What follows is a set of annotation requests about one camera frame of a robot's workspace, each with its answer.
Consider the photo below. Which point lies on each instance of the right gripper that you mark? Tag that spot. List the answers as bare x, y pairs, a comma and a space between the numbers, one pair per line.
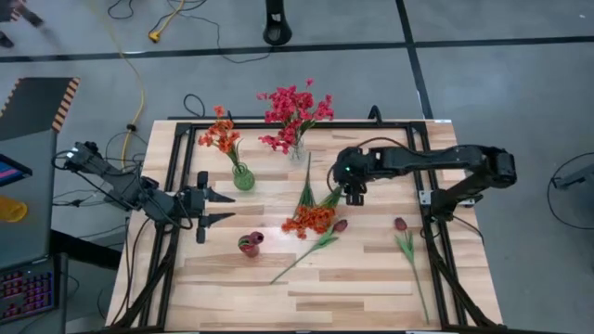
352, 164

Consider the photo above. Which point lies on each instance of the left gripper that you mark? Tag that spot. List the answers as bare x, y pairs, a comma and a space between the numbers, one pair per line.
192, 204

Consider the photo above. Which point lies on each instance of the red artificial tulip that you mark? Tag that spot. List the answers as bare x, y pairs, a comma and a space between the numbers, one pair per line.
340, 226
400, 224

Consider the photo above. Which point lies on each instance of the green textured glass vase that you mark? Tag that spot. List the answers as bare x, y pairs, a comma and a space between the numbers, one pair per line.
243, 180

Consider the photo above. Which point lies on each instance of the orange artificial flower bunch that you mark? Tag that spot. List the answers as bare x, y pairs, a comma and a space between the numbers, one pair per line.
223, 137
311, 218

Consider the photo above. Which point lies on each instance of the pink-red artificial flower bunch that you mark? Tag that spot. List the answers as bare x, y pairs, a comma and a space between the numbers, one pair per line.
320, 109
278, 141

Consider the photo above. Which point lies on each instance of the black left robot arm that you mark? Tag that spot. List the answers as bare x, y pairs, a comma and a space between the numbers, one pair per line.
125, 185

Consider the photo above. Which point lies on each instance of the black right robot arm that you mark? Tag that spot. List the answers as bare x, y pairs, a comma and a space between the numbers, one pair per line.
441, 158

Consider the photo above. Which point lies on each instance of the red ribbed glass vase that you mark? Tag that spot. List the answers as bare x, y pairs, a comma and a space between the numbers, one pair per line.
250, 253

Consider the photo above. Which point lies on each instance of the clear textured glass vase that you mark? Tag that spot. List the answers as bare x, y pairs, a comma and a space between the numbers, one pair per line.
298, 153

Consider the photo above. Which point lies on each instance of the black round stand base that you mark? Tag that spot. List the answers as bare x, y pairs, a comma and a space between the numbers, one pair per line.
277, 32

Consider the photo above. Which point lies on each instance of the grey operator desk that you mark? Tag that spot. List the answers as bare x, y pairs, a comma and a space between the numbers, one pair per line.
32, 232

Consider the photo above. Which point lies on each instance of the backlit laptop keyboard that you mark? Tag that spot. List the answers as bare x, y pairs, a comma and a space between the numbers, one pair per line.
28, 292

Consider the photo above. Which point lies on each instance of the tablet with lit screen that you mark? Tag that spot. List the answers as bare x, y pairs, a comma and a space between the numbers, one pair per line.
11, 171

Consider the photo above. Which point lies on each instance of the black mat with hazard edge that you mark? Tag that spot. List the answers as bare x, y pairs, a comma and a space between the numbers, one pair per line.
32, 104

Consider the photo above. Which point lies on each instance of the grey stand leg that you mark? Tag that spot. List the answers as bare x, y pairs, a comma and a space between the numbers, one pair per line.
575, 178

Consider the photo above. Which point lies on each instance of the person's foot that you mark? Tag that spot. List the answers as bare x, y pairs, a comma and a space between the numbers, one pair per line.
5, 42
23, 14

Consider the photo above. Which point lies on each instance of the black metal rig frame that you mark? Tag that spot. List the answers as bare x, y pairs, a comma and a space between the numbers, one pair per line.
352, 124

